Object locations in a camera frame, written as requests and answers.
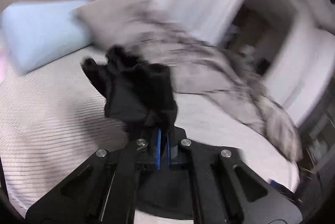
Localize black pants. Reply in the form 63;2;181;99
81;46;178;141

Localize dark shelf unit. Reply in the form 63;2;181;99
298;77;335;175

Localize grey crumpled duvet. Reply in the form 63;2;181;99
75;0;303;162

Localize white honeycomb mattress cover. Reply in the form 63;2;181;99
1;47;299;215

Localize white wardrobe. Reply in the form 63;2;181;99
248;0;335;128

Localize light blue pillow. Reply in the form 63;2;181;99
1;0;91;74

